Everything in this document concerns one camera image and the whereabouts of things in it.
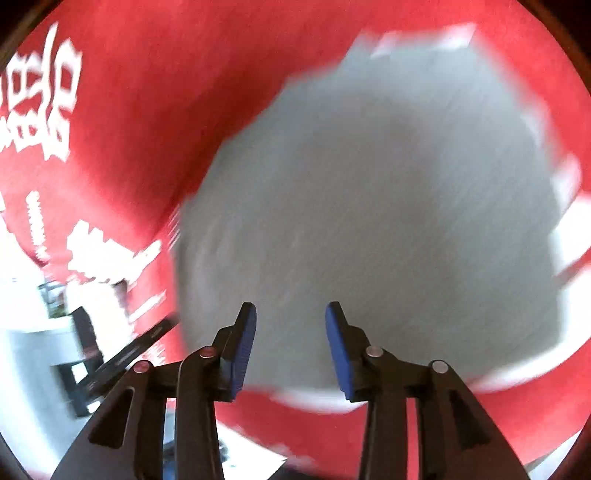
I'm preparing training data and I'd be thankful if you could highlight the red printed blanket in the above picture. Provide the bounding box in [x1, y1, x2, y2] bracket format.
[0, 0, 591, 480]

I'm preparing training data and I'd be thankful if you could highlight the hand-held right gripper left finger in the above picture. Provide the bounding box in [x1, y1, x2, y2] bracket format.
[51, 302, 257, 480]

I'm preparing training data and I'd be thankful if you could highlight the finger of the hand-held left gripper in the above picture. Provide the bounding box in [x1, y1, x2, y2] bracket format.
[78, 312, 182, 398]

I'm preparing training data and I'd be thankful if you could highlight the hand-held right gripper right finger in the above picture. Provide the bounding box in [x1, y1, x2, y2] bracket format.
[325, 301, 532, 480]

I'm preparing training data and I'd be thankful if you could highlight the grey small shirt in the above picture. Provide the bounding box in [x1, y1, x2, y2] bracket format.
[172, 23, 583, 412]

